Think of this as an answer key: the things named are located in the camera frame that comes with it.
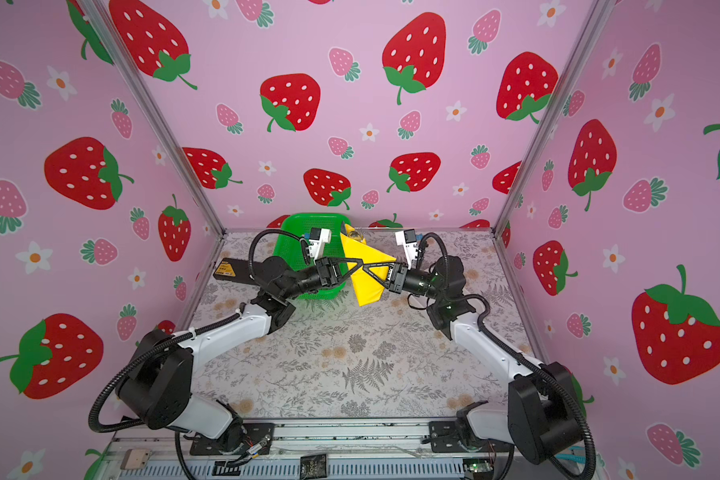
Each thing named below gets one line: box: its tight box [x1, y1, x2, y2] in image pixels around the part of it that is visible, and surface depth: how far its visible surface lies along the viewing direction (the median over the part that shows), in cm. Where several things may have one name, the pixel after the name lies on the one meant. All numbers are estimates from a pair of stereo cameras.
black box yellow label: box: [213, 258, 263, 285], surface depth 109 cm
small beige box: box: [120, 448, 153, 470], surface depth 71 cm
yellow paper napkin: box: [340, 224, 397, 306], surface depth 69 cm
